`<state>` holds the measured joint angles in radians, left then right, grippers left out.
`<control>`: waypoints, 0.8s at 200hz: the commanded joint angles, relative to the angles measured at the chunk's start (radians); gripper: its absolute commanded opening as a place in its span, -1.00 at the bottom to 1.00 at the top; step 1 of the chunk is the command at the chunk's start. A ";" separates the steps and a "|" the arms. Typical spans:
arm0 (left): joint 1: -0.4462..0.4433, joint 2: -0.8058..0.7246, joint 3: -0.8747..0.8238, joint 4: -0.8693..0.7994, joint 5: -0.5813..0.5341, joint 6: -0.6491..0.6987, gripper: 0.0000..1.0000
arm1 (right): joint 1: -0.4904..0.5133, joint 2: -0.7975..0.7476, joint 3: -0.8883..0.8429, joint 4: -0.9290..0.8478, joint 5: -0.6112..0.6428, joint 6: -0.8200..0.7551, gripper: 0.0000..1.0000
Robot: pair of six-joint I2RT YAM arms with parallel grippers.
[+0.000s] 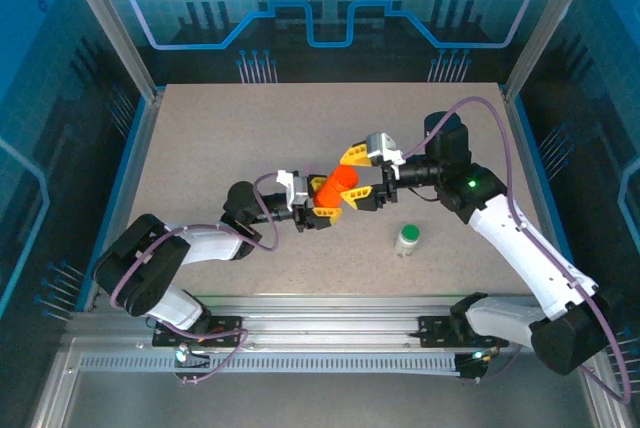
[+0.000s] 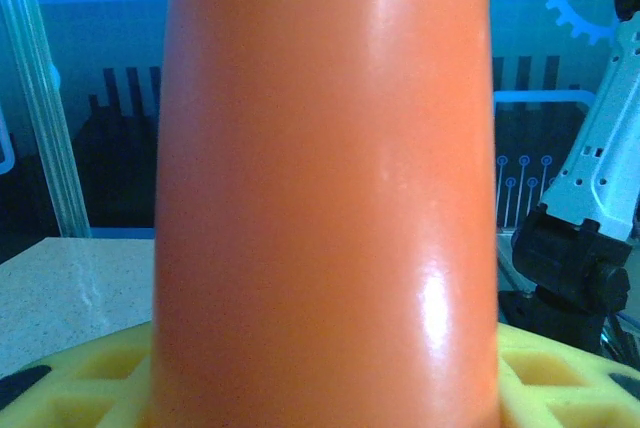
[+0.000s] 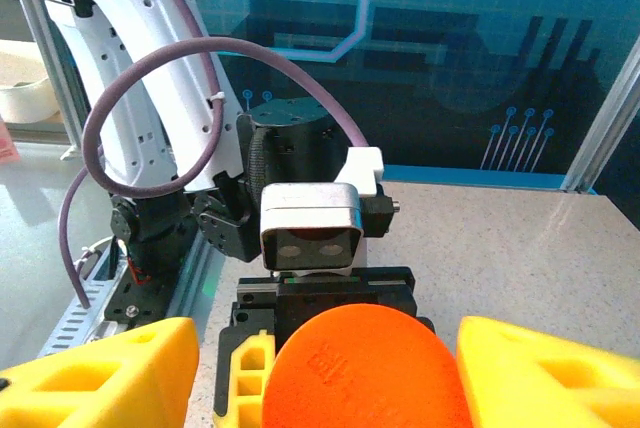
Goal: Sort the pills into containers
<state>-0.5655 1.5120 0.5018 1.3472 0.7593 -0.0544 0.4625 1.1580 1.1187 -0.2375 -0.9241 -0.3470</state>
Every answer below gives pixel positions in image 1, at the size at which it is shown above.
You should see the white pill bottle green cap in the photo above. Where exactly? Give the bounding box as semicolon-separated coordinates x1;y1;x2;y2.
394;223;421;260

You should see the aluminium frame post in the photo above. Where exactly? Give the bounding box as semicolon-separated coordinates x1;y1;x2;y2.
501;0;605;102
54;0;167;102

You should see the grey metal lower frame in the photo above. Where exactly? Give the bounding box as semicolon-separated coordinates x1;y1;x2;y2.
29;337;634;428

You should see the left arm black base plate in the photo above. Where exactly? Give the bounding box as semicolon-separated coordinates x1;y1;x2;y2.
152;315;245;349

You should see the blue table edge strip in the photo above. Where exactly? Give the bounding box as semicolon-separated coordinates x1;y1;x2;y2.
511;94;592;313
73;90;157;313

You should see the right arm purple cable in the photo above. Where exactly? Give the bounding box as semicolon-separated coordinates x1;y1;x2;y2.
399;96;632;405

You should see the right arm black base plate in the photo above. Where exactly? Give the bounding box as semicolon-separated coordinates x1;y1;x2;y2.
417;315;501;349

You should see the grey slotted cable duct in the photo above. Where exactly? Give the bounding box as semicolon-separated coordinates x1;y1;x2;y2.
78;353;464;377

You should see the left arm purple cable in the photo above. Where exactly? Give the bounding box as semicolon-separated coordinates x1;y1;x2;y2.
109;172;281;387

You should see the orange pill bottle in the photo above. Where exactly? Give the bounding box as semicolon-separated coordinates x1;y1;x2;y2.
312;164;360;210

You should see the orange bottle cap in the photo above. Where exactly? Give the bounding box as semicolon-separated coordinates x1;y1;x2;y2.
333;164;360;189

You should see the aluminium cross beam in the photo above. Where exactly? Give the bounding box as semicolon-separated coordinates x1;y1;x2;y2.
62;294;604;352

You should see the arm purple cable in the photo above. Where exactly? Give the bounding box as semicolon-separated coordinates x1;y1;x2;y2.
109;172;281;387
399;96;632;405

